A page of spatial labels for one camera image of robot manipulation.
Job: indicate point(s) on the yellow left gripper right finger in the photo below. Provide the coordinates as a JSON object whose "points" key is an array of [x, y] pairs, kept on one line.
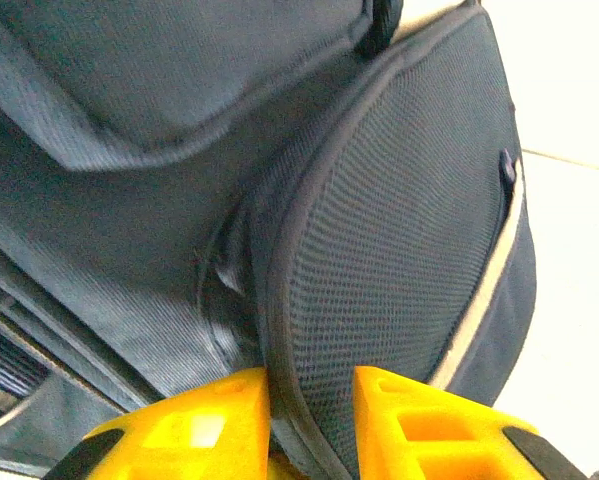
{"points": [[379, 400]]}

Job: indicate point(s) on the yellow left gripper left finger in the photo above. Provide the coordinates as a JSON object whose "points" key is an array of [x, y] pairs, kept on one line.
{"points": [[154, 440]]}

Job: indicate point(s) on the navy blue student backpack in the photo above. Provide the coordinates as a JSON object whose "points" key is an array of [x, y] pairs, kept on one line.
{"points": [[379, 225]]}

